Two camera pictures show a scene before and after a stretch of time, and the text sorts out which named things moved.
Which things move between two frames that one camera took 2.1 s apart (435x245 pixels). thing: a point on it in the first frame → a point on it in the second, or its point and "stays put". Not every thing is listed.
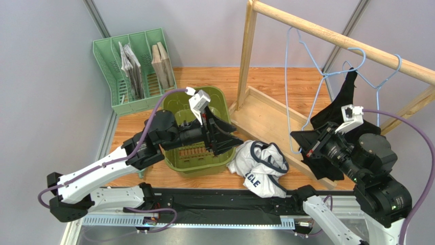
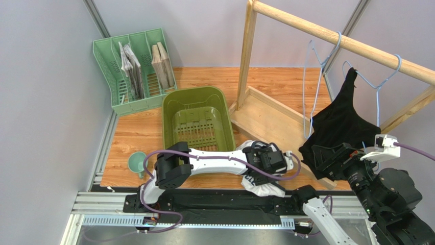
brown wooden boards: x=161 y=62 stays put
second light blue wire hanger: x=378 y=87 stays put
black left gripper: x=219 y=144 → x=261 y=179
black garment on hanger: x=332 y=114 stays put
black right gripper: x=319 y=143 → x=338 y=162
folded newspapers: x=131 y=67 stays put
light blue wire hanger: x=309 y=111 → x=323 y=61
